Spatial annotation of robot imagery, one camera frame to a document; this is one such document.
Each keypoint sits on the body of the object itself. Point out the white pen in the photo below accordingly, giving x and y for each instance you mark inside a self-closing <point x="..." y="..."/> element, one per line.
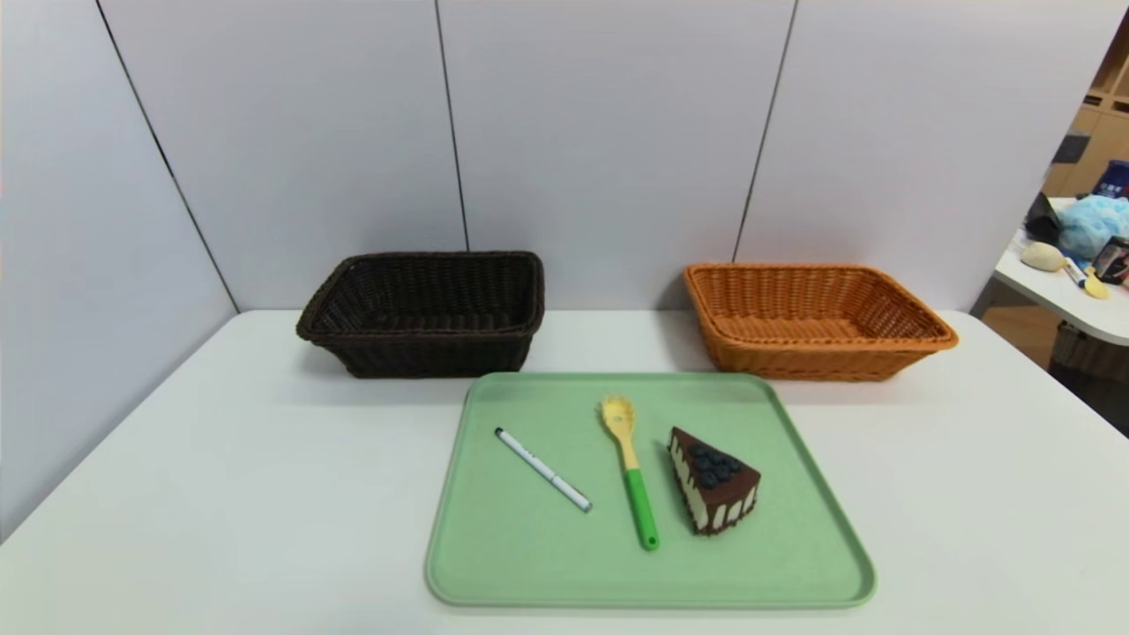
<point x="542" y="469"/>

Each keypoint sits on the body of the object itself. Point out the chocolate blueberry cake slice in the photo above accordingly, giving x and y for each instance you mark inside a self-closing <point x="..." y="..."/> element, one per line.
<point x="716" y="485"/>

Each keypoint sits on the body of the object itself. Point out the dark brown wicker basket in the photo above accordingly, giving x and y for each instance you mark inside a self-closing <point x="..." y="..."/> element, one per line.
<point x="423" y="353"/>

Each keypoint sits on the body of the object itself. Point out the orange wicker basket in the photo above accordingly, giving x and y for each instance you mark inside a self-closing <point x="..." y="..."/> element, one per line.
<point x="820" y="357"/>

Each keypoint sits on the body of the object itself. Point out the grey woven storage basket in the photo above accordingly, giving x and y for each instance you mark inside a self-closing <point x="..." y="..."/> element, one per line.
<point x="1089" y="353"/>

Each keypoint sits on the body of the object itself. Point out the light green plastic tray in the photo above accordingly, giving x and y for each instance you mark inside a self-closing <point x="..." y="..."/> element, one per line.
<point x="547" y="556"/>

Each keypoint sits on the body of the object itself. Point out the beige oval stone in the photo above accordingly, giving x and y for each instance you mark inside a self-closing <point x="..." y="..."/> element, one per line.
<point x="1043" y="257"/>

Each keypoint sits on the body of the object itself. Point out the black background object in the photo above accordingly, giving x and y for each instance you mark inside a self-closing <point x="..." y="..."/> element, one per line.
<point x="1043" y="225"/>

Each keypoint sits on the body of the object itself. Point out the white blue tube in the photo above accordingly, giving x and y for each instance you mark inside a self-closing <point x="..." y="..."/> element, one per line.
<point x="1074" y="272"/>

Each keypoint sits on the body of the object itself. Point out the small yellow spoon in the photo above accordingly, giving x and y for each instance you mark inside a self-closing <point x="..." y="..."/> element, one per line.
<point x="1096" y="287"/>

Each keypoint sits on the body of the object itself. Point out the light blue fluffy cloth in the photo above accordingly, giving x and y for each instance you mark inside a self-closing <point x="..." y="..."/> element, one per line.
<point x="1094" y="225"/>

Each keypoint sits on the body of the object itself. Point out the dark printed can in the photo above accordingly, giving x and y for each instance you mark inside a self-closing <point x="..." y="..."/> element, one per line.
<point x="1115" y="261"/>

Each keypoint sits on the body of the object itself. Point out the dark blue container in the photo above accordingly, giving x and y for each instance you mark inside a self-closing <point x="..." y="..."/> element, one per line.
<point x="1115" y="179"/>

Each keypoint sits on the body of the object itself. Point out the wooden shelf cabinet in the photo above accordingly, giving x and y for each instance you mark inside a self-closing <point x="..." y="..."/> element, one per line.
<point x="1107" y="132"/>

